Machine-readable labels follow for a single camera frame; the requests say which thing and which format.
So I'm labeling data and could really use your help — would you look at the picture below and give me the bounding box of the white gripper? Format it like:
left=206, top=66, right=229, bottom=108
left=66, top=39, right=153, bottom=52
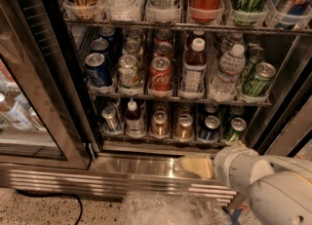
left=179, top=140, right=274, bottom=194

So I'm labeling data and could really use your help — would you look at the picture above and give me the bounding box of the orange soda can front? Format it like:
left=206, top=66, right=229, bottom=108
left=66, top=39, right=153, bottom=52
left=175, top=114, right=193, bottom=140

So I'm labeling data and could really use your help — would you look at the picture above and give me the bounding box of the orange soda can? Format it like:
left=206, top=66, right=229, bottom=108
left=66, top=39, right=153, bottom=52
left=175, top=114, right=193, bottom=140
left=150, top=111, right=169, bottom=136

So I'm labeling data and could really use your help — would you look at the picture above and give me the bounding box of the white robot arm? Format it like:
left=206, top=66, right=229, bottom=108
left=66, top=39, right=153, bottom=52
left=179, top=140, right=312, bottom=225

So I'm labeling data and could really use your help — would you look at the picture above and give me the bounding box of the blue can bottom shelf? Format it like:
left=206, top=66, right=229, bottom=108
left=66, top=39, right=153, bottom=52
left=199, top=115, right=220, bottom=141

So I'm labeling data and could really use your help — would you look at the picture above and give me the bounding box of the green can bottom shelf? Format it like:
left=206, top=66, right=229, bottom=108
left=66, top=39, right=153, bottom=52
left=223, top=117, right=247, bottom=144

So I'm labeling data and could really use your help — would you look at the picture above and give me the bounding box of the orange soda can left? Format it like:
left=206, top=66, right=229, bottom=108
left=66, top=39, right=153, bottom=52
left=150, top=111, right=169, bottom=136

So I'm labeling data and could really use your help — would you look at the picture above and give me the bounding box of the brown tea bottle middle shelf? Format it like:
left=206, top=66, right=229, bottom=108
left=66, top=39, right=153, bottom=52
left=181, top=38, right=207, bottom=93

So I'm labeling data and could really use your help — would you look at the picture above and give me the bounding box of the brown juice bottle bottom shelf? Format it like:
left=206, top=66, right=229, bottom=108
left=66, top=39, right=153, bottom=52
left=125, top=100, right=144, bottom=137

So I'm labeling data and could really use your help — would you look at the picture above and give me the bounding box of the green can middle front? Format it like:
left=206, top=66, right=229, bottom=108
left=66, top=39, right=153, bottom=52
left=242, top=62, right=276, bottom=97

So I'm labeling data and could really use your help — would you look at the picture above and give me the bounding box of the red coca-cola can front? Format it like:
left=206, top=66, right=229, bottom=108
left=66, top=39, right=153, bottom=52
left=149, top=56, right=173, bottom=92

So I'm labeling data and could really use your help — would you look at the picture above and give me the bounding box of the red coca-cola can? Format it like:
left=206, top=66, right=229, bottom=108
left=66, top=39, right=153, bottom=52
left=149, top=56, right=173, bottom=92
left=153, top=42, right=174, bottom=60

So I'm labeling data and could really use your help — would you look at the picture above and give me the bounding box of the stainless fridge base grille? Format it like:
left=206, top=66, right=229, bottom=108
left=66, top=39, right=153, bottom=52
left=0, top=154, right=237, bottom=206

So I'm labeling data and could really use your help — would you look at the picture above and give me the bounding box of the silver can bottom shelf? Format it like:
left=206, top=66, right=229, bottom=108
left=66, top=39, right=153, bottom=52
left=101, top=106, right=121, bottom=132

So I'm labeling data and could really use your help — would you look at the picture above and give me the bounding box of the green white soda can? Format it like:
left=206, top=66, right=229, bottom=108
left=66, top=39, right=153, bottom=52
left=117, top=55, right=140, bottom=89

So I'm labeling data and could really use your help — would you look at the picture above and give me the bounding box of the blue pepsi can front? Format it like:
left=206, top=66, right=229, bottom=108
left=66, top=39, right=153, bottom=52
left=85, top=53, right=112, bottom=87

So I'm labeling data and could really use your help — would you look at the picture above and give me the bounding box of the blue pepsi can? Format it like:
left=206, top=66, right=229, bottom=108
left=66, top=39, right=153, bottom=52
left=85, top=53, right=112, bottom=87
left=91, top=38, right=109, bottom=56

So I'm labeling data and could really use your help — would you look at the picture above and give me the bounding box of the glass fridge door left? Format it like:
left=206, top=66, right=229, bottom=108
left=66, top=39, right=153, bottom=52
left=0, top=0, right=90, bottom=169

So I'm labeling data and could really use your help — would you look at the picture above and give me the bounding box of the clear plastic bag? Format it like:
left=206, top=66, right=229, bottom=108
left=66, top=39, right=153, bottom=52
left=120, top=193, right=232, bottom=225

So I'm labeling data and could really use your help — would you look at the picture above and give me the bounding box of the clear water bottle middle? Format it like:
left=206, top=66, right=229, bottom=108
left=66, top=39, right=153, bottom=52
left=210, top=44, right=246, bottom=101

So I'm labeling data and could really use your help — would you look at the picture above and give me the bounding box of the fridge door right frame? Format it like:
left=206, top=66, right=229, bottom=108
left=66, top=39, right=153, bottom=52
left=264, top=95, right=312, bottom=157

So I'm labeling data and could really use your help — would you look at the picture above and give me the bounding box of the black power cable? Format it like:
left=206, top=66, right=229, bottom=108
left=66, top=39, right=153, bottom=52
left=15, top=189, right=84, bottom=225

